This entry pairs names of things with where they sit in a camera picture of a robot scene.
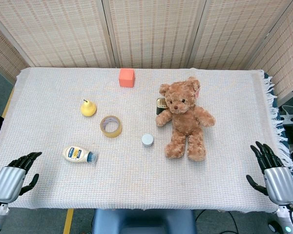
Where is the mayonnaise squeeze bottle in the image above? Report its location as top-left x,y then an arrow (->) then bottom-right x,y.
62,146 -> 99,165

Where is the white device with cables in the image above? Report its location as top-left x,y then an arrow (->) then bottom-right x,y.
280,104 -> 293,125

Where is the yellow toy pear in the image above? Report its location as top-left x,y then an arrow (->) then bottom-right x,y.
81,98 -> 97,117

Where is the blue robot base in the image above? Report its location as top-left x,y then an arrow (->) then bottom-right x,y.
91,208 -> 197,234

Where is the white woven tablecloth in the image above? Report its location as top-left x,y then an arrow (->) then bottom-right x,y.
0,67 -> 293,215

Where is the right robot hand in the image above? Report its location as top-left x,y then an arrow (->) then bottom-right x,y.
246,141 -> 293,205

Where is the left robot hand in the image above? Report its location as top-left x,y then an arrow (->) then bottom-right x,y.
0,152 -> 43,204

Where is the brown teddy bear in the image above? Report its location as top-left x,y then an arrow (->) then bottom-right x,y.
155,77 -> 216,162

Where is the small grey cylinder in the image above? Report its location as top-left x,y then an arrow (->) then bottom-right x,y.
141,134 -> 154,148

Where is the yellowish packing tape roll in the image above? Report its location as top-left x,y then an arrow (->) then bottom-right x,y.
100,115 -> 123,139

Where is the orange foam cube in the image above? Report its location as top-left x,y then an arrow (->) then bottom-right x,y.
119,68 -> 136,88

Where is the woven folding screen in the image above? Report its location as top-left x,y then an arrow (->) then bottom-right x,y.
0,0 -> 293,101

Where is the dark gold tin can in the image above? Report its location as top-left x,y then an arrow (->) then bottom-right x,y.
155,97 -> 168,116

